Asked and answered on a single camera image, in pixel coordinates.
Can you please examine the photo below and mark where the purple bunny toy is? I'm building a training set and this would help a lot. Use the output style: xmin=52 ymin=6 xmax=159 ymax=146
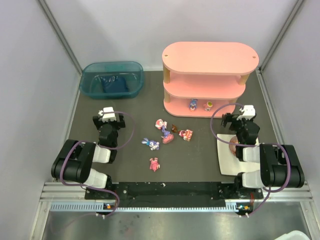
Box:
xmin=141 ymin=138 xmax=160 ymax=151

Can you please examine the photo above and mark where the strawberry bear cake toy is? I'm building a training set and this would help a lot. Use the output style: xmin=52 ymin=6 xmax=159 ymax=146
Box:
xmin=178 ymin=129 xmax=193 ymax=142

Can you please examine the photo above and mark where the small brown toy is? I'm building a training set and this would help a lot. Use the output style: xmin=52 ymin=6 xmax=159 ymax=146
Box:
xmin=171 ymin=124 xmax=178 ymax=133

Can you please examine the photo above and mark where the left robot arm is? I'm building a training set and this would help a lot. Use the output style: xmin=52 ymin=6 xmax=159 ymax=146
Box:
xmin=50 ymin=113 xmax=126 ymax=189

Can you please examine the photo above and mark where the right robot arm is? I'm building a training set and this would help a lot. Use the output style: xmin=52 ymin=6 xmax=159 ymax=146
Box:
xmin=221 ymin=113 xmax=305 ymax=189

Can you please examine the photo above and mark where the pink yellow toy on shelf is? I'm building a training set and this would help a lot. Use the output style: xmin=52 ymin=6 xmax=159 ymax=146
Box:
xmin=203 ymin=101 xmax=213 ymax=112

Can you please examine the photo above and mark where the blue bear toy on shelf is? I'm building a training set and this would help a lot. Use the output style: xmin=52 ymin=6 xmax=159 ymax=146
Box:
xmin=189 ymin=99 xmax=198 ymax=112

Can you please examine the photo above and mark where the pink three-tier shelf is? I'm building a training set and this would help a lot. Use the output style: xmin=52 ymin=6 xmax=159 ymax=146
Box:
xmin=162 ymin=41 xmax=260 ymax=118

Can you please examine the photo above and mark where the red patterned bowl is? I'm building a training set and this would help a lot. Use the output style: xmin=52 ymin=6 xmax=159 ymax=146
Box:
xmin=229 ymin=136 xmax=239 ymax=156

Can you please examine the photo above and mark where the white square plate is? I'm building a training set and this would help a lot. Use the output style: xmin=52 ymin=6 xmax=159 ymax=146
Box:
xmin=217 ymin=140 xmax=260 ymax=176

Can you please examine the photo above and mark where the teal plastic bin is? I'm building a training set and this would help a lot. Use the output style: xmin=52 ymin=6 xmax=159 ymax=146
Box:
xmin=79 ymin=61 xmax=145 ymax=100

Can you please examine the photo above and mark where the pink haired girl toy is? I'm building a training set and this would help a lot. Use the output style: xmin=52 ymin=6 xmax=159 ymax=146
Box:
xmin=155 ymin=119 xmax=168 ymax=130

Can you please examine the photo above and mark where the pink pig toy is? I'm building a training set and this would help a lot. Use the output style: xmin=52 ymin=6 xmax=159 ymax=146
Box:
xmin=149 ymin=157 xmax=161 ymax=172

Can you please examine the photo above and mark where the purple figure on pink base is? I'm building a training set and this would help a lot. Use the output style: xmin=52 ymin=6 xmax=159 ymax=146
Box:
xmin=161 ymin=125 xmax=174 ymax=144

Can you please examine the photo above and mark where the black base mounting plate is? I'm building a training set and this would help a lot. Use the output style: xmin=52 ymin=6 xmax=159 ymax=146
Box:
xmin=84 ymin=181 xmax=265 ymax=208

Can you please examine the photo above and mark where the white container corner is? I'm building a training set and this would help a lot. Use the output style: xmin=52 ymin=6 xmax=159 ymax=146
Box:
xmin=274 ymin=230 xmax=310 ymax=240

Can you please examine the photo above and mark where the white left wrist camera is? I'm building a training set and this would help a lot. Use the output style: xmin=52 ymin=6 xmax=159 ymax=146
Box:
xmin=98 ymin=106 xmax=117 ymax=123

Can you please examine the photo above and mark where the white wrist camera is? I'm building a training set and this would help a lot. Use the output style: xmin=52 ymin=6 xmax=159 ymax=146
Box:
xmin=236 ymin=105 xmax=256 ymax=121
xmin=98 ymin=106 xmax=117 ymax=123

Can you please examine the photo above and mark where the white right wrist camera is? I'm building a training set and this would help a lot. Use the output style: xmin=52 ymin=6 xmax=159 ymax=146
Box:
xmin=236 ymin=105 xmax=256 ymax=121

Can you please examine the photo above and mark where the white slotted cable duct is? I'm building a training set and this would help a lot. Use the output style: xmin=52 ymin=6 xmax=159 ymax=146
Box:
xmin=50 ymin=202 xmax=251 ymax=213

